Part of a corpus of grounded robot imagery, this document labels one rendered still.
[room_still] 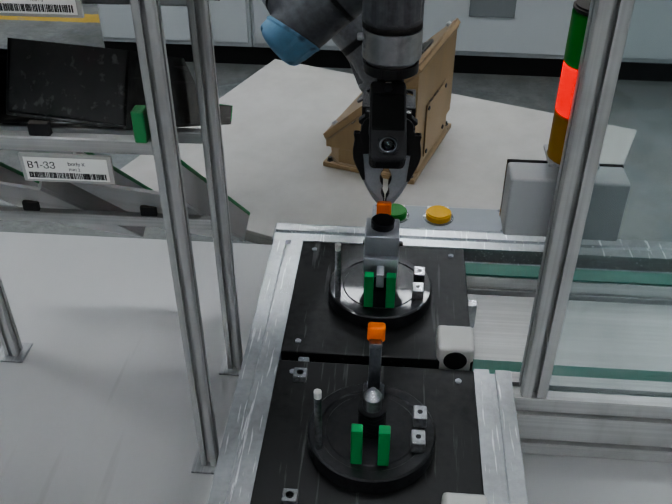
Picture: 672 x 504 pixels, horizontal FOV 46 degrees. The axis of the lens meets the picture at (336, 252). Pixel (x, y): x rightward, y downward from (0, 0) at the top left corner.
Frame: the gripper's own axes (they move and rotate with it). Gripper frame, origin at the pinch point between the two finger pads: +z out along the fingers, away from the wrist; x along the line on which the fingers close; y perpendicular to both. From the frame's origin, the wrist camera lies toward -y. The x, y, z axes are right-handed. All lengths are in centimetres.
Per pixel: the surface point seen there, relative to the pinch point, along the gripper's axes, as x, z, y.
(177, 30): 113, 88, 295
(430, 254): -7.0, 9.2, 0.8
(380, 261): 0.1, 1.1, -12.5
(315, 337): 7.9, 9.2, -18.4
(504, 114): -25, 20, 71
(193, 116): 22.0, -18.6, -13.1
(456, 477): -9.2, 9.3, -39.0
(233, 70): 84, 106, 289
